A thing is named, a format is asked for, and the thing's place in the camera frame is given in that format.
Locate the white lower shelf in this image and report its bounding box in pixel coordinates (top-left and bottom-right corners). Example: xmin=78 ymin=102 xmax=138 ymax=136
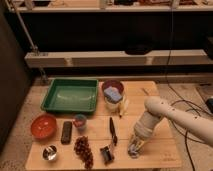
xmin=25 ymin=49 xmax=213 ymax=68

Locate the small metal cup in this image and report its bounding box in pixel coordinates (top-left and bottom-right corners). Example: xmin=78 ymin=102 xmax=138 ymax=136
xmin=42 ymin=145 xmax=57 ymax=162

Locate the maroon bowl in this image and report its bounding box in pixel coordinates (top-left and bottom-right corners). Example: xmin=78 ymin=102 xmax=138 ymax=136
xmin=101 ymin=79 xmax=124 ymax=94

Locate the blue-grey towel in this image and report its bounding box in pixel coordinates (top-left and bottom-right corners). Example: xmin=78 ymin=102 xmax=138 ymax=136
xmin=128 ymin=143 xmax=141 ymax=158

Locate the white cup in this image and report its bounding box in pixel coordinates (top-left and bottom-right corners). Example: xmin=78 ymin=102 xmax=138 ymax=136
xmin=104 ymin=98 xmax=121 ymax=113

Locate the dark object on shelf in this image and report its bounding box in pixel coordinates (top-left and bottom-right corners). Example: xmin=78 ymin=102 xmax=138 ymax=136
xmin=125 ymin=42 xmax=153 ymax=55

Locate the black handled knife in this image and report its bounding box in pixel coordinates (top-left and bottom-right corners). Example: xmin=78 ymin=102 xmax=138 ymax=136
xmin=110 ymin=117 xmax=118 ymax=146

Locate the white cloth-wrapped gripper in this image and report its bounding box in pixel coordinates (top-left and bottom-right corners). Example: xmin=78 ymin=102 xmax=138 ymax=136
xmin=128 ymin=111 xmax=162 ymax=153

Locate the blue sponge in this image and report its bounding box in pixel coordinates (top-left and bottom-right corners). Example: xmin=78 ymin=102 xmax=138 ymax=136
xmin=104 ymin=87 xmax=122 ymax=103

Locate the white shelf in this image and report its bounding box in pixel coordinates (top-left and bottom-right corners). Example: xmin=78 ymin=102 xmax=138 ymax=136
xmin=6 ymin=0 xmax=213 ymax=14
xmin=25 ymin=49 xmax=213 ymax=68

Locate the small teal cup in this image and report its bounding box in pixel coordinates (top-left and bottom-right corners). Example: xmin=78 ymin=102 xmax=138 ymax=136
xmin=73 ymin=114 xmax=87 ymax=130

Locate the black cable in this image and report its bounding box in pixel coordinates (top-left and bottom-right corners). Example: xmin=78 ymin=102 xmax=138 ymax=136
xmin=164 ymin=9 xmax=213 ymax=171

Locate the white upper shelf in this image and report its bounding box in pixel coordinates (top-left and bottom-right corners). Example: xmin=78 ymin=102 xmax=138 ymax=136
xmin=6 ymin=0 xmax=213 ymax=14

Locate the metal diagonal pole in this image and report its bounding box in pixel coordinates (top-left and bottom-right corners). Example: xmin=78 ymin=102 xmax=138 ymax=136
xmin=7 ymin=0 xmax=48 ymax=84

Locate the brown grape bunch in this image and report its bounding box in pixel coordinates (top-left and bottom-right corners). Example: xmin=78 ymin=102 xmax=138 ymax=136
xmin=74 ymin=136 xmax=93 ymax=169

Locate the red bowl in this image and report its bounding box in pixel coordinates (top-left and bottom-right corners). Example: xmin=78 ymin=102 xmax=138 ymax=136
xmin=30 ymin=114 xmax=57 ymax=140

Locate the wooden board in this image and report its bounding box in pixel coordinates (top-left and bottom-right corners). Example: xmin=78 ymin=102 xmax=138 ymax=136
xmin=25 ymin=81 xmax=181 ymax=171

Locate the dark rectangular block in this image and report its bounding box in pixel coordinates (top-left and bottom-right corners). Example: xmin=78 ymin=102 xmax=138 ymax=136
xmin=61 ymin=121 xmax=72 ymax=144

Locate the yellow banana toy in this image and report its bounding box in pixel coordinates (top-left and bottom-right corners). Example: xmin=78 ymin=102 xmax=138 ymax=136
xmin=119 ymin=99 xmax=129 ymax=118

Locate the green plastic tray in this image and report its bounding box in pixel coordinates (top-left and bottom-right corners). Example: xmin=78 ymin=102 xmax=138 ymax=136
xmin=41 ymin=78 xmax=98 ymax=114

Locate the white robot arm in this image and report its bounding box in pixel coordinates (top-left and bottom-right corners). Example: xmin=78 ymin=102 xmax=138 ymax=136
xmin=133 ymin=96 xmax=213 ymax=147

